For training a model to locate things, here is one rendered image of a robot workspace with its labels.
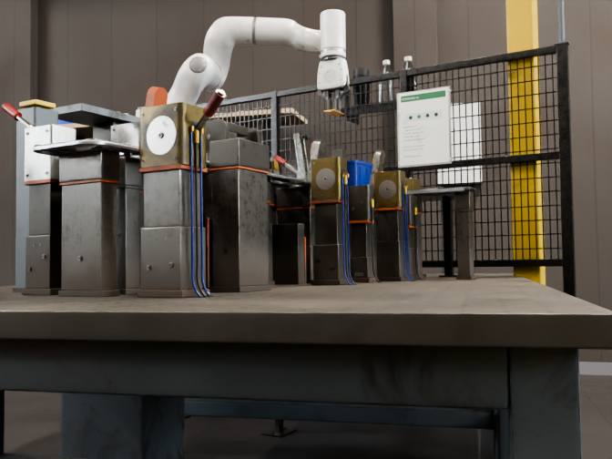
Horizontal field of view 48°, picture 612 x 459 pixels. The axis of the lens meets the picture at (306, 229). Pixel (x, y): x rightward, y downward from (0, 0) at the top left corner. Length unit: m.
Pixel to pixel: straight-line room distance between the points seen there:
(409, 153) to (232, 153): 1.44
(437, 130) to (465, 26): 2.42
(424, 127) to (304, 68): 2.53
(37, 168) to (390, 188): 1.07
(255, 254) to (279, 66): 3.86
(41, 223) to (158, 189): 0.34
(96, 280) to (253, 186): 0.40
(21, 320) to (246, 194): 0.63
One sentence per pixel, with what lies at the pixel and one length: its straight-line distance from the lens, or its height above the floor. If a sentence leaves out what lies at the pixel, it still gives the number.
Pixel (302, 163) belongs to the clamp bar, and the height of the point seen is 1.11.
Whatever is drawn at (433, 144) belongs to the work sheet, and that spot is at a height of 1.23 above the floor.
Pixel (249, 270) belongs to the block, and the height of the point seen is 0.75.
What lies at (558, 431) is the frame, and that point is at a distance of 0.89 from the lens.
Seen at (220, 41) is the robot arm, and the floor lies 1.51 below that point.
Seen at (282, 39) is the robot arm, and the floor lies 1.50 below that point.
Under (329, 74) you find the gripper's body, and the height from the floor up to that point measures 1.38.
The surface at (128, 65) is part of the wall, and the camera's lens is 5.79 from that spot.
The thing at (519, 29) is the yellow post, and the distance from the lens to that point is 2.83.
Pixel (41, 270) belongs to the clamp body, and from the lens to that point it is 1.55.
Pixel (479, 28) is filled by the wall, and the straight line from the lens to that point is 5.14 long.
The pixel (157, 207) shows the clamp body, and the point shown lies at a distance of 1.31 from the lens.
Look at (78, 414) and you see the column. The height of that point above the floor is 0.29.
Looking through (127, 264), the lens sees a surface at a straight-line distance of 1.47.
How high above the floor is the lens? 0.76
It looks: 3 degrees up
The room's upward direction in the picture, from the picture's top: 1 degrees counter-clockwise
